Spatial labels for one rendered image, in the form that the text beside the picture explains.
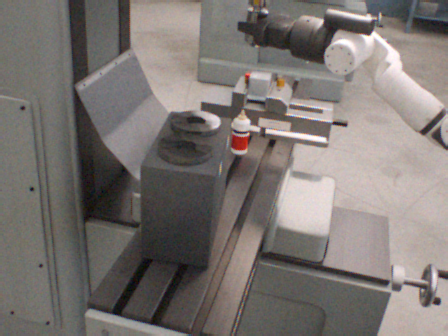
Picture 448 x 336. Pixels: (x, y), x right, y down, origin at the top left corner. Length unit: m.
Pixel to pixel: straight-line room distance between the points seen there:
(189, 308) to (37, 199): 0.62
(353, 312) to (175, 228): 0.62
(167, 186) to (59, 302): 0.80
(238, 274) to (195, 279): 0.07
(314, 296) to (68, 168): 0.68
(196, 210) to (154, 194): 0.07
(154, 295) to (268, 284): 0.51
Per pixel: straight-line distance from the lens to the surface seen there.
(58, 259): 1.42
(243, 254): 0.92
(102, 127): 1.22
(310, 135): 1.33
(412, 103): 1.02
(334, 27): 1.05
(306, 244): 1.21
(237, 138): 1.21
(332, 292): 1.28
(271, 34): 1.09
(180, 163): 0.79
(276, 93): 1.33
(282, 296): 1.31
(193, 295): 0.84
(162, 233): 0.86
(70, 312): 1.54
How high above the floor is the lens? 1.51
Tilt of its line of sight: 30 degrees down
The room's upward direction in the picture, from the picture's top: 5 degrees clockwise
